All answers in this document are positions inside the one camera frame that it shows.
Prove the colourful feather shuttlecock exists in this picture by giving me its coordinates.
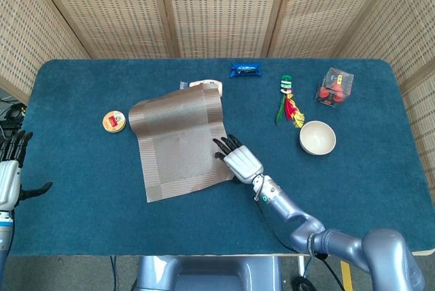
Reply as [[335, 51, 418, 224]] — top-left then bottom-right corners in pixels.
[[275, 74, 306, 129]]

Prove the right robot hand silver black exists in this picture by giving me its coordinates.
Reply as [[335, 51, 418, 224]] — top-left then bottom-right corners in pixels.
[[212, 134, 264, 185]]

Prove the blue cable under table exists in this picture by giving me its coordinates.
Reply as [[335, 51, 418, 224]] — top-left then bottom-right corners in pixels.
[[109, 256, 118, 291]]

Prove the mayonnaise squeeze bottle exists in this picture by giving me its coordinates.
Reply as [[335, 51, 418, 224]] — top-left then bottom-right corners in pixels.
[[179, 79, 224, 98]]

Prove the blue snack packet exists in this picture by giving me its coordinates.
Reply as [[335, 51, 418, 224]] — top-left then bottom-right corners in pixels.
[[229, 62, 263, 79]]

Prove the blue felt table cover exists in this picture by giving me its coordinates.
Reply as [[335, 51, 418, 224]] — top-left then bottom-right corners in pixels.
[[0, 58, 435, 257]]

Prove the black floor equipment with cables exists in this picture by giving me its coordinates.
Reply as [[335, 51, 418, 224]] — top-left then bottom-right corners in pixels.
[[0, 97, 28, 142]]

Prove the blue-grey robot torso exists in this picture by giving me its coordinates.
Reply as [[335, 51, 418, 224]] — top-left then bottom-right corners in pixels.
[[134, 255, 283, 291]]

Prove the round yellow tin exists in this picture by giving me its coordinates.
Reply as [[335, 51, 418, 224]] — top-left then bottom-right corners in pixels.
[[102, 110, 127, 134]]

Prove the beige woven placemat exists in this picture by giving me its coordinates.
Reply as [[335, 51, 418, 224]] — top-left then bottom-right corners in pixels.
[[128, 82, 236, 203]]

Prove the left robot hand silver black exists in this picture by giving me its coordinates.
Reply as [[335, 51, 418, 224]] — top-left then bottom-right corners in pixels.
[[0, 130, 54, 211]]

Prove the woven bamboo folding screen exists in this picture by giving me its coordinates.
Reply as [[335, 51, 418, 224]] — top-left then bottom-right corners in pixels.
[[0, 0, 435, 190]]

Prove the clear box with red toys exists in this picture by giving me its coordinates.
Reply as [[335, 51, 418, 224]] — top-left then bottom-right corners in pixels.
[[314, 67, 355, 108]]

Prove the white bowl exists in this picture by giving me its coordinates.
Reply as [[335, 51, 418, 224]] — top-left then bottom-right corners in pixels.
[[299, 120, 337, 156]]

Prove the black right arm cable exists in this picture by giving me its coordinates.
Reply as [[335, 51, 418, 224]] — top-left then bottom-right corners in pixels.
[[258, 202, 346, 291]]

